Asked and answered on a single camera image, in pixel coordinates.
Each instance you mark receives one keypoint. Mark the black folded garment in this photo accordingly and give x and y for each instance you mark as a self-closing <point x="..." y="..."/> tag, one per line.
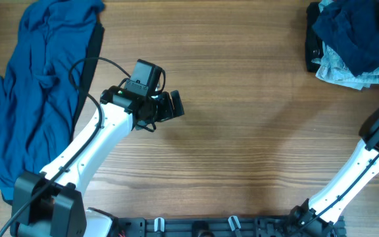
<point x="313" y="44"/>

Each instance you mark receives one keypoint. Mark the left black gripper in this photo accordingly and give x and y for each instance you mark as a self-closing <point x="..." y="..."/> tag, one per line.
<point x="168" y="110"/>

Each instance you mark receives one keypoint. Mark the black garment under shirt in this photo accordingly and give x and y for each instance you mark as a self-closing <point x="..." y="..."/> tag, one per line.
<point x="86" y="77"/>

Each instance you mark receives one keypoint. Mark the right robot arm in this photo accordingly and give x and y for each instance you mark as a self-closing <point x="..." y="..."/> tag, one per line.
<point x="326" y="206"/>

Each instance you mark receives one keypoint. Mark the bright blue shirt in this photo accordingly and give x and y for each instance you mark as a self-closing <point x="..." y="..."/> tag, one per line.
<point x="39" y="91"/>

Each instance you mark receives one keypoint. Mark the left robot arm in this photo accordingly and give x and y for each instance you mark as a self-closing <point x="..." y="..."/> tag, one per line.
<point x="50" y="203"/>

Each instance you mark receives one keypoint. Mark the light blue folded jeans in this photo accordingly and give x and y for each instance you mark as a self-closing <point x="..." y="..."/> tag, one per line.
<point x="333" y="70"/>

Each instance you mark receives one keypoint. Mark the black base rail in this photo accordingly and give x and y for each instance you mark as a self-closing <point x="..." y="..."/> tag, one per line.
<point x="261" y="226"/>

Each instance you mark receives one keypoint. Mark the dark blue shorts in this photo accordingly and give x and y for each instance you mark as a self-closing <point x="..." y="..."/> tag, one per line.
<point x="351" y="29"/>

